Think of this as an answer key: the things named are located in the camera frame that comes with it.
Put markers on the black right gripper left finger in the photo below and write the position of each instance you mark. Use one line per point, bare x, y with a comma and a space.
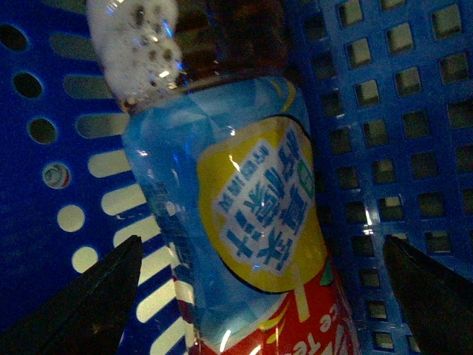
89, 315

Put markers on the blue plastic basket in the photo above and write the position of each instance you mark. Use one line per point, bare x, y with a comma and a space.
388, 85

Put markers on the iced tea bottle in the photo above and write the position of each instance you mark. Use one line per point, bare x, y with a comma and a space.
219, 142

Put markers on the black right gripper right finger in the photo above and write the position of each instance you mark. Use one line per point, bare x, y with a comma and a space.
436, 302

